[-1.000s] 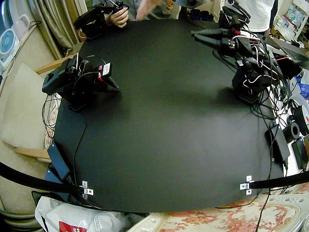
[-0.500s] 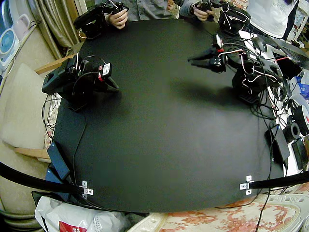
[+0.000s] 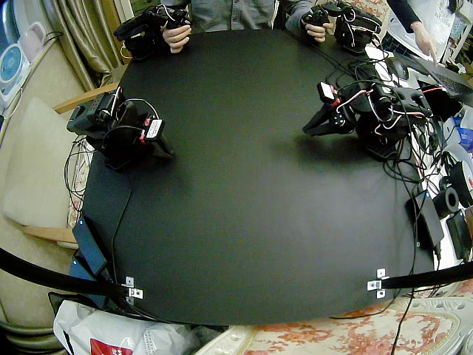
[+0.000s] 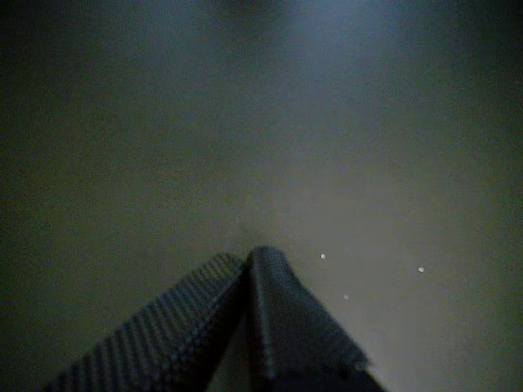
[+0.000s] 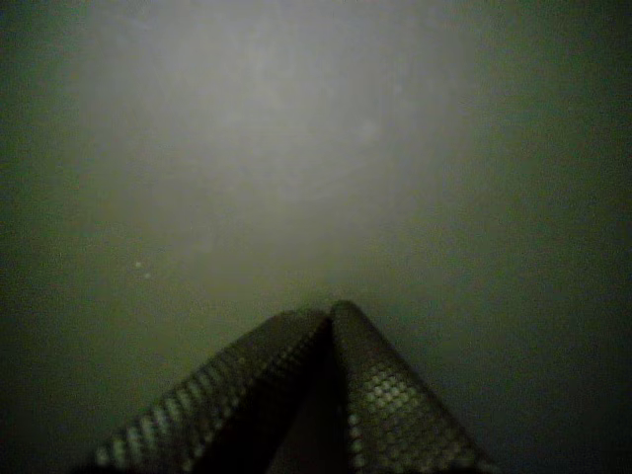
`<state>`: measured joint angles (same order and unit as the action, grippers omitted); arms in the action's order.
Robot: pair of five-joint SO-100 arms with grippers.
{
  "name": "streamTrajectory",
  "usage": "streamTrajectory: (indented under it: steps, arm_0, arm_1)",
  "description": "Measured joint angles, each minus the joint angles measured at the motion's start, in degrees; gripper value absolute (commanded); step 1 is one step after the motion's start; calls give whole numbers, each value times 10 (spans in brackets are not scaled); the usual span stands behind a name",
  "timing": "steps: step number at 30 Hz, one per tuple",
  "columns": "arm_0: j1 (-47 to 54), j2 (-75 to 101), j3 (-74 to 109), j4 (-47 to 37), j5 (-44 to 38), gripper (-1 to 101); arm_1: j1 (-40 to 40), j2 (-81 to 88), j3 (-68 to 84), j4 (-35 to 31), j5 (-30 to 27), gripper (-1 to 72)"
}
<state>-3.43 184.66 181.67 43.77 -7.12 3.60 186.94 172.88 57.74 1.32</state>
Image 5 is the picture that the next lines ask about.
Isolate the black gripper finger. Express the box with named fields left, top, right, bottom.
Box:
left=330, top=298, right=496, bottom=471
left=93, top=310, right=332, bottom=471

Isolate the black table mat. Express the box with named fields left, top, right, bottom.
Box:
left=0, top=0, right=632, bottom=474

